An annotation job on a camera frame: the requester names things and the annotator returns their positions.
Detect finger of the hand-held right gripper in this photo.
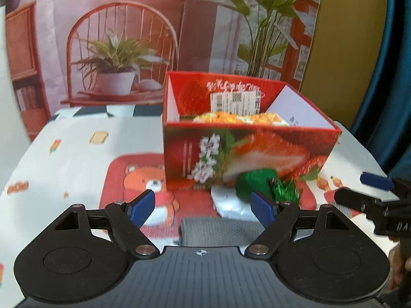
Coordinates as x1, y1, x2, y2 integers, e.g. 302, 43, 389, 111
360, 171, 411, 199
334, 188, 383, 215

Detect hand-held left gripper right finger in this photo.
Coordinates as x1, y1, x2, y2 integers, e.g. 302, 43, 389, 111
246, 191, 357, 259

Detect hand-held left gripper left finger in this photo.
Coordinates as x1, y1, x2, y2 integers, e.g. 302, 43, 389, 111
48, 190, 159, 259

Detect clear plastic bag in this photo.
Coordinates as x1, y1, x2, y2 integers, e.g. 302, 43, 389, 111
210, 184, 258, 220

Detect grey knitted cloth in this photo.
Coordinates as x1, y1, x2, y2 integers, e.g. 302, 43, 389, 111
178, 217, 267, 248

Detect red strawberry print box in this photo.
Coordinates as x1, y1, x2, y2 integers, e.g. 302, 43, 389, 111
162, 71, 342, 191

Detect person's right hand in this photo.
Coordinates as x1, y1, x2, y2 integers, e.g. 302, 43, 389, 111
387, 245, 403, 292

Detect printed bear tablecloth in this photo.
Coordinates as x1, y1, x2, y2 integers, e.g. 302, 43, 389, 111
0, 104, 391, 308

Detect teal curtain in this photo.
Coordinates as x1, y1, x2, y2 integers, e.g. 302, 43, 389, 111
350, 0, 411, 178

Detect wooden panel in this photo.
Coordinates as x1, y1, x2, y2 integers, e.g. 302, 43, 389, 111
298, 0, 391, 129

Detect printed room scene wall tapestry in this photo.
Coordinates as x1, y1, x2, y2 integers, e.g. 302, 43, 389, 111
5, 0, 323, 142

